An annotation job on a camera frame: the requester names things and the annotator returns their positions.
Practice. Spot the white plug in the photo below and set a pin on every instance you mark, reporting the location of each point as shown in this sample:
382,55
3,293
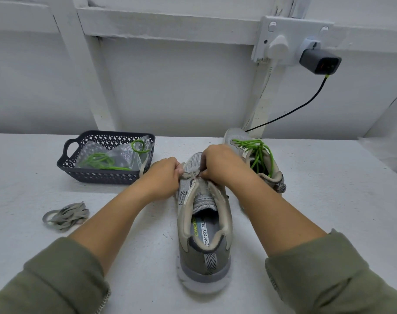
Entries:
278,47

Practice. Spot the clear plastic bag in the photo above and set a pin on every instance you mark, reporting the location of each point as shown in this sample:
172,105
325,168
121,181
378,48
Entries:
120,153

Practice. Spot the person's right hand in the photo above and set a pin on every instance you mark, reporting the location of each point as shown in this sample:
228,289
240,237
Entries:
221,165

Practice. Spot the person's left forearm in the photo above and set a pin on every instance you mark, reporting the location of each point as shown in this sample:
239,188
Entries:
61,265

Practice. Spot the green shoelace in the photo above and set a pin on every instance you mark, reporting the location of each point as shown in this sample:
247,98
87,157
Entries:
257,150
97,160

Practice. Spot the gray charger adapter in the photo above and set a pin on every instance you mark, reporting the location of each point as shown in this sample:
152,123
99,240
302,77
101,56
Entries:
320,62

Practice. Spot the person's right forearm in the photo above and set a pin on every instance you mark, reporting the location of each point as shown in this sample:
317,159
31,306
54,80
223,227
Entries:
316,258

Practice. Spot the beige shoelace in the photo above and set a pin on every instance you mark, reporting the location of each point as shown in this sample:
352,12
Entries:
145,165
66,216

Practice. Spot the person's left hand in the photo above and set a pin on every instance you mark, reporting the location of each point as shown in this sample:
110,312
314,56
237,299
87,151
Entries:
160,179

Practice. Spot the white wall socket plate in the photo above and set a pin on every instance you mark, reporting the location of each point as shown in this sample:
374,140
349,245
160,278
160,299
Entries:
291,28

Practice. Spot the gray sneaker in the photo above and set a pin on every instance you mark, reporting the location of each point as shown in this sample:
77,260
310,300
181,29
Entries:
205,258
276,176

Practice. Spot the dark plastic lattice basket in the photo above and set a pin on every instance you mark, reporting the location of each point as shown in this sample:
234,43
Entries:
100,176

